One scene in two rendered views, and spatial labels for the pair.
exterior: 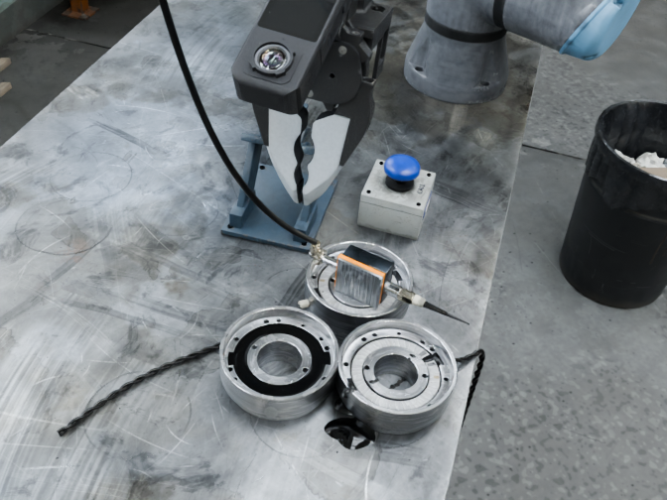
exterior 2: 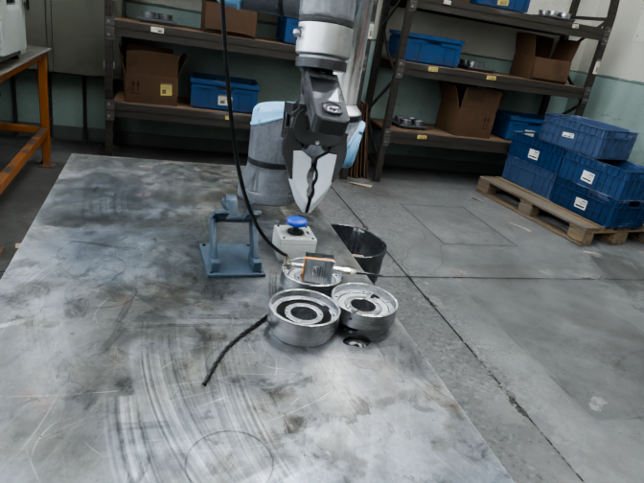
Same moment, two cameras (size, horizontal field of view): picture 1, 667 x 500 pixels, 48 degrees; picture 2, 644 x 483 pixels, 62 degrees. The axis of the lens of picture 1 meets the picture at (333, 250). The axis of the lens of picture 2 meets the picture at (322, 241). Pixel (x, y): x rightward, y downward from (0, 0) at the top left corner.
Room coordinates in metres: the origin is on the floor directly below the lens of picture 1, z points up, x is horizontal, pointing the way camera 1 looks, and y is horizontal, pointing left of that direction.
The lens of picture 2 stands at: (-0.17, 0.39, 1.23)
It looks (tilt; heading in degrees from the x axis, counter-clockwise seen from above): 23 degrees down; 328
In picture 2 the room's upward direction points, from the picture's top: 9 degrees clockwise
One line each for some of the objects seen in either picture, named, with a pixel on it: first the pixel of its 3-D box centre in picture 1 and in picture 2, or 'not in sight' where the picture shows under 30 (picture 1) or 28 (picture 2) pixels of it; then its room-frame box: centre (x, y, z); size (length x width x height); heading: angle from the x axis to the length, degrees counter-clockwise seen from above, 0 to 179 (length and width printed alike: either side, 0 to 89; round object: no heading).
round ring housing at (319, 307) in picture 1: (357, 290); (311, 281); (0.52, -0.03, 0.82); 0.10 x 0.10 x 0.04
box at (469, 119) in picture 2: not in sight; (466, 108); (3.49, -3.17, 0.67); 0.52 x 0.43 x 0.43; 77
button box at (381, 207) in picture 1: (398, 194); (293, 241); (0.67, -0.07, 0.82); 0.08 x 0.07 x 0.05; 167
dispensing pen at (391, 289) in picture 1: (388, 284); (333, 268); (0.50, -0.06, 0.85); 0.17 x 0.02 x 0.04; 65
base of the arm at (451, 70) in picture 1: (461, 45); (269, 176); (0.99, -0.15, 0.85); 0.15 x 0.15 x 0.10
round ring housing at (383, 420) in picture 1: (394, 377); (362, 310); (0.42, -0.07, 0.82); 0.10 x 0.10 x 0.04
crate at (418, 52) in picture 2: not in sight; (424, 49); (3.62, -2.65, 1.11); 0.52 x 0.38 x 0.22; 77
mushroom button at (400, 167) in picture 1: (400, 180); (295, 229); (0.67, -0.07, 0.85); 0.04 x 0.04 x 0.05
